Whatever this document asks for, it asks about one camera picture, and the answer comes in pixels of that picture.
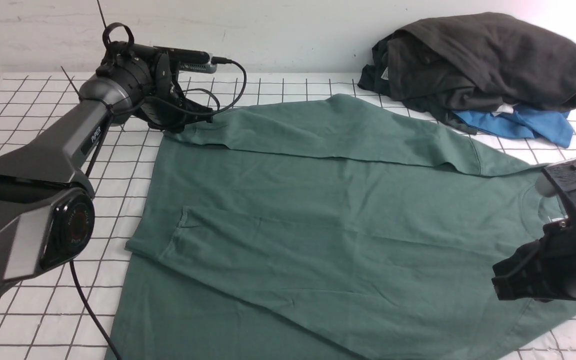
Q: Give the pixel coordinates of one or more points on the green long-sleeve shirt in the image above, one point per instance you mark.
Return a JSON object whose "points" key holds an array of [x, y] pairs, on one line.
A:
{"points": [[330, 230]]}

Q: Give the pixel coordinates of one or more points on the blue crumpled garment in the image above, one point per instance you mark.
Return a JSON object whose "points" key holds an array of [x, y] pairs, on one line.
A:
{"points": [[523, 122]]}

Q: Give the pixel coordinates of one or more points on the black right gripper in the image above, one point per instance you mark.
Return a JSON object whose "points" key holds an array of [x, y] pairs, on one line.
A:
{"points": [[543, 270]]}

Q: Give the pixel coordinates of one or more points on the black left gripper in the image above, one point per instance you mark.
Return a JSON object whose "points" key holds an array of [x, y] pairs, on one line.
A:
{"points": [[153, 93]]}

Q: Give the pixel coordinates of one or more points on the dark grey crumpled garment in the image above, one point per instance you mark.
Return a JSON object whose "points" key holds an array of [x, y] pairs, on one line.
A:
{"points": [[473, 62]]}

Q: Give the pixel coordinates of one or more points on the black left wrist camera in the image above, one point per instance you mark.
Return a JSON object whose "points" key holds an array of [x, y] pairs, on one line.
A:
{"points": [[180, 60]]}

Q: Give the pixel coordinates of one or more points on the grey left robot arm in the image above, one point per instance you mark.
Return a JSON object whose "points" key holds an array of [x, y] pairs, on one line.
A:
{"points": [[47, 214]]}

